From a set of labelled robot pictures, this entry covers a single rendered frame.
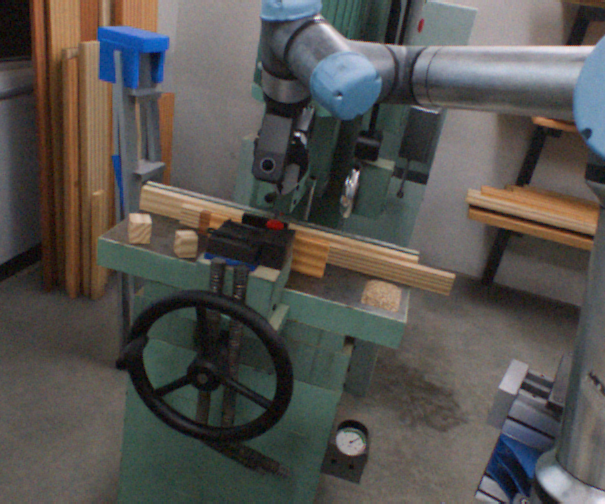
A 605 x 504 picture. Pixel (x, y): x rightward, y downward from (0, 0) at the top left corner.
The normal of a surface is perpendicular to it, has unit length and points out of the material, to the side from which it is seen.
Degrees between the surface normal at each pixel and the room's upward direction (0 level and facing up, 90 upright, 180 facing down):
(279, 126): 61
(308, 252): 90
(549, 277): 90
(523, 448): 0
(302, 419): 90
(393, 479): 0
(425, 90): 112
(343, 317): 90
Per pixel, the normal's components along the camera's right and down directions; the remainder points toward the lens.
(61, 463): 0.18, -0.88
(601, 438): -0.63, 0.19
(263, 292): -0.22, 0.38
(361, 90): 0.53, 0.71
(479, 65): -0.67, -0.26
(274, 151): -0.10, -0.09
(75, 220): 0.95, 0.24
